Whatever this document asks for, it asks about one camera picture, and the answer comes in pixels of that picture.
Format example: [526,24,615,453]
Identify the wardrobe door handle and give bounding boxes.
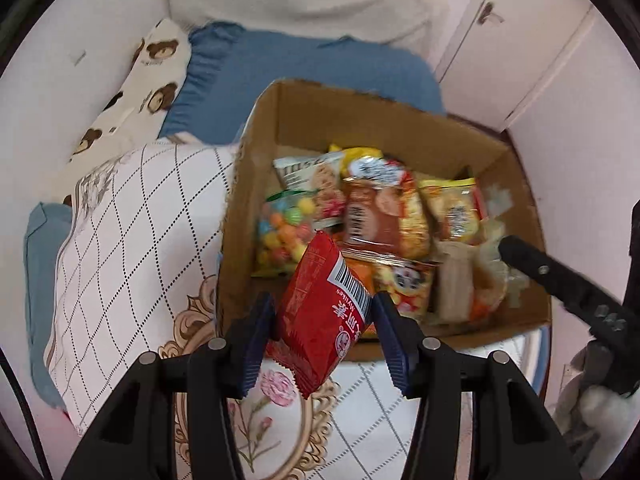
[476,2,506,27]

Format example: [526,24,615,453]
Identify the red snack packet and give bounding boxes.
[265,230,375,401]

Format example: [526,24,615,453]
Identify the white pillow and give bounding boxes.
[162,0,448,61]

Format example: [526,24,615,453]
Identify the green white cookie packet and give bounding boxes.
[273,152,348,222]

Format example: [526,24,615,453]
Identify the white checked floral quilt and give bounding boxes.
[42,132,543,480]

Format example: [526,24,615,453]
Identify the gold snack packet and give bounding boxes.
[399,172,433,258]

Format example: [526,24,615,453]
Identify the pink wardrobe door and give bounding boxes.
[432,0,598,133]

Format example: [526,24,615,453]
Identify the bear print pillow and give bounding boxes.
[67,17,193,163]

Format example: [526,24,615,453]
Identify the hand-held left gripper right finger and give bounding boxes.
[372,291,583,480]

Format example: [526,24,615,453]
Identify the blue ruffled pillow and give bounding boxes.
[159,21,447,145]

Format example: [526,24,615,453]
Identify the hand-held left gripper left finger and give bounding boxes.
[62,291,278,480]

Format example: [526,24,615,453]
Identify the cardboard box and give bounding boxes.
[216,79,552,363]

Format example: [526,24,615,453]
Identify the yellow snack packet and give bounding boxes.
[419,177,489,247]

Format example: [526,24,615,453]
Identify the clear snack packet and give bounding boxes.
[432,185,528,328]

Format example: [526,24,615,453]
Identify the blue blanket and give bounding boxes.
[24,201,77,411]

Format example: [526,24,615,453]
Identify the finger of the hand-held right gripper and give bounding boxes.
[497,236,626,332]

